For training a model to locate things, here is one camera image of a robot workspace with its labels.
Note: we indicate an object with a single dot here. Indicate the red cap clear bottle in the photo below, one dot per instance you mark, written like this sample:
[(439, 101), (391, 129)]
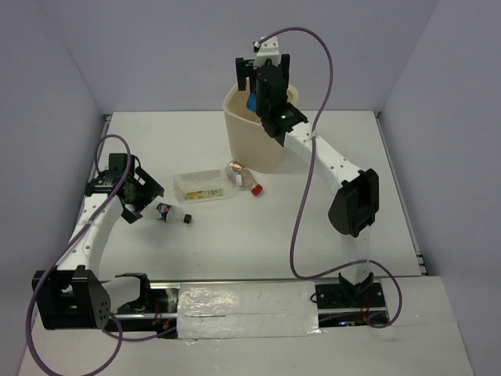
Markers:
[(243, 178)]

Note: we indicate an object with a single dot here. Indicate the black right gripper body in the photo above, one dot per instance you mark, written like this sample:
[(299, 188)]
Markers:
[(261, 109)]

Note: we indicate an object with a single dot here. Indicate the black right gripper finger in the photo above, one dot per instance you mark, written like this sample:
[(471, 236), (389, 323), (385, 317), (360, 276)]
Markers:
[(246, 74), (284, 66)]

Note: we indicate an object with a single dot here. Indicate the beige plastic bin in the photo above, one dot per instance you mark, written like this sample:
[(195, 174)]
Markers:
[(249, 144)]

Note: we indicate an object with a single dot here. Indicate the white foil cover sheet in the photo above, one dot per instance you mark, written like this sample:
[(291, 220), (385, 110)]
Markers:
[(247, 310)]

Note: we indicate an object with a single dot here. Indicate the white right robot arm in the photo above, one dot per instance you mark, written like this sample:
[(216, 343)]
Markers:
[(355, 191)]

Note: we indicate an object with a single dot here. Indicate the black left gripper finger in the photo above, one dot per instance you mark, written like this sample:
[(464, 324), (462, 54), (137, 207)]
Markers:
[(149, 188), (130, 215)]

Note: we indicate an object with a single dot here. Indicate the blue cap clear bottle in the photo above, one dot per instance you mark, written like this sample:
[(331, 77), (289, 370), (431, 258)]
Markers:
[(251, 102)]

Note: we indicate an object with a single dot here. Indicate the aluminium table edge rail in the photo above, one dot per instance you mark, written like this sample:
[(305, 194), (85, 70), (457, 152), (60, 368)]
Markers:
[(408, 222)]

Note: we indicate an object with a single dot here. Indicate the pepsi label clear bottle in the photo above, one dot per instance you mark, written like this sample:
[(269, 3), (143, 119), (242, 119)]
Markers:
[(167, 213)]

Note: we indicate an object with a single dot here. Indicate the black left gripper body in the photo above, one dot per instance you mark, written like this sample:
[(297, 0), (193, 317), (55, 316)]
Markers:
[(139, 193)]

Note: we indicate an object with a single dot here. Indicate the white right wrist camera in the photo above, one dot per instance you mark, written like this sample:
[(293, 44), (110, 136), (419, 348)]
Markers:
[(266, 52)]

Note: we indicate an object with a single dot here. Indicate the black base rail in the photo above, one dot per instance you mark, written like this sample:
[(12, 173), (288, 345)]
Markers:
[(337, 305)]

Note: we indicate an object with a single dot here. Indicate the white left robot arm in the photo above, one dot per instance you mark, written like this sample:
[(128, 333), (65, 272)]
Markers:
[(71, 295)]

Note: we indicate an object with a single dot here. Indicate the square clear juice bottle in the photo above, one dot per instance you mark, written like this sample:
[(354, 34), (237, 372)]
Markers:
[(205, 186)]

